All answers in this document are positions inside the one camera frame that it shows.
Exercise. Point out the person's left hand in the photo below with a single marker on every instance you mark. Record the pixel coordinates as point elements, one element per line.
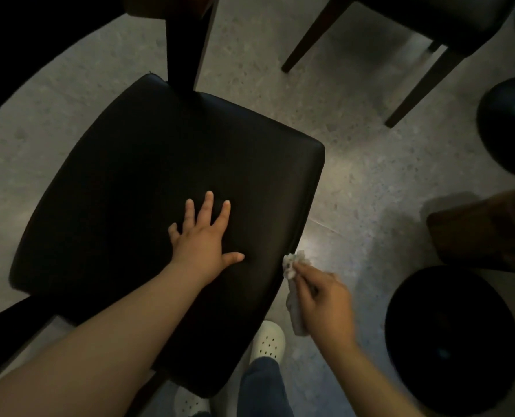
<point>201,251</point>

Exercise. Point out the person's right hand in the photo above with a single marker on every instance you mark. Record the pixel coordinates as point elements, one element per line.
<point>331,308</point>

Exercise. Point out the person's left thumb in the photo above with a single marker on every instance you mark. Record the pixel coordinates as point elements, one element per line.
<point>233,257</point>

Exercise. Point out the person's left little finger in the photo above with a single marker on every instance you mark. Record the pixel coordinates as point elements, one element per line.
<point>173,233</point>

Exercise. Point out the person's right fingers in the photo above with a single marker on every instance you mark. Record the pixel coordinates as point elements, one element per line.
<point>305,282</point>

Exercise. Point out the person's left middle finger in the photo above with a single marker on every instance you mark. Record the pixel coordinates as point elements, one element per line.
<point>206,209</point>

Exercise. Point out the white cloth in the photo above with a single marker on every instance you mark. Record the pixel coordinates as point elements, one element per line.
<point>295,314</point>

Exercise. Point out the person's left forearm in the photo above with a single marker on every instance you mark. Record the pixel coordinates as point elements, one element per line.
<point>96,343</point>

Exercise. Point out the person's right forearm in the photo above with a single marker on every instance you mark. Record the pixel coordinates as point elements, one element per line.
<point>366,382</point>

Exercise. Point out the black cushioned chair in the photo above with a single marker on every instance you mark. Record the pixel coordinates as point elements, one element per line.
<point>153,169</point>

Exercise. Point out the white perforated clog shoe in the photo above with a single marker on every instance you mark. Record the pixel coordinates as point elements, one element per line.
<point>268,340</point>
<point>190,403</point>

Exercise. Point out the blue jeans leg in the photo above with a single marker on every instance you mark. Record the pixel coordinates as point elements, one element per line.
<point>261,390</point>

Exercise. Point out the dark wooden table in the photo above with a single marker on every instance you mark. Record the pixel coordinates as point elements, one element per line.
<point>183,47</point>

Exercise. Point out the brown wooden furniture piece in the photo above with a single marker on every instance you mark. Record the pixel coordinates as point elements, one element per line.
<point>487,234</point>

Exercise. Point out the black chair with wooden legs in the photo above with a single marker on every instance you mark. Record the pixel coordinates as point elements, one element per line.
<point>448,17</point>

